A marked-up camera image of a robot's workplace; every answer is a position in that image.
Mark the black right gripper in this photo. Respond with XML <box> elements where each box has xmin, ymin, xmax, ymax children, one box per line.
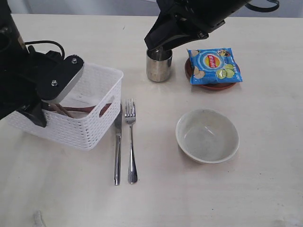
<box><xmin>144</xmin><ymin>0</ymin><xmax>249</xmax><ymax>50</ymax></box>

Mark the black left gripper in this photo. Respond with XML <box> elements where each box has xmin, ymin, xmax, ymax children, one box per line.
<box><xmin>0</xmin><ymin>44</ymin><xmax>64</xmax><ymax>128</ymax></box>

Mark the brown spoon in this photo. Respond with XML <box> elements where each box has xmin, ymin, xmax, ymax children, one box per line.
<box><xmin>46</xmin><ymin>103</ymin><xmax>112</xmax><ymax>117</ymax></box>

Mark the stainless steel cup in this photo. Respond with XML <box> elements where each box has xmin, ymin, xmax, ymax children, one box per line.
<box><xmin>146</xmin><ymin>48</ymin><xmax>173</xmax><ymax>82</ymax></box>

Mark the blue chips bag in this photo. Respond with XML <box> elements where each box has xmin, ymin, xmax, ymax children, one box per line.
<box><xmin>187</xmin><ymin>48</ymin><xmax>242</xmax><ymax>85</ymax></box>

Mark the brown round plate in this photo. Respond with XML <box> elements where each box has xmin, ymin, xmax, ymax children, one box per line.
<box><xmin>184</xmin><ymin>58</ymin><xmax>236</xmax><ymax>91</ymax></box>

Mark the white perforated plastic basket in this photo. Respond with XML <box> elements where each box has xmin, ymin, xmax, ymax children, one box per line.
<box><xmin>5</xmin><ymin>63</ymin><xmax>124</xmax><ymax>150</ymax></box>

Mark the silver table knife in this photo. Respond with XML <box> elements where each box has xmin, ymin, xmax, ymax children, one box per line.
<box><xmin>114</xmin><ymin>105</ymin><xmax>122</xmax><ymax>186</ymax></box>

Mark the silver fork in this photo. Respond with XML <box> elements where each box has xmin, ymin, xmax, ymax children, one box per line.
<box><xmin>125</xmin><ymin>99</ymin><xmax>138</xmax><ymax>184</ymax></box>

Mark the pale green bowl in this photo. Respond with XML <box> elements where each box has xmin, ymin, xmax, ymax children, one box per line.
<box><xmin>175</xmin><ymin>109</ymin><xmax>240</xmax><ymax>164</ymax></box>

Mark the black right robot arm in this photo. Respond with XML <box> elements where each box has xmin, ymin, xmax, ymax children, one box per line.
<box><xmin>144</xmin><ymin>0</ymin><xmax>249</xmax><ymax>50</ymax></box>

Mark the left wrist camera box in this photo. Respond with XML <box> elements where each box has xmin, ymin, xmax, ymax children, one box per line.
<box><xmin>36</xmin><ymin>55</ymin><xmax>85</xmax><ymax>104</ymax></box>

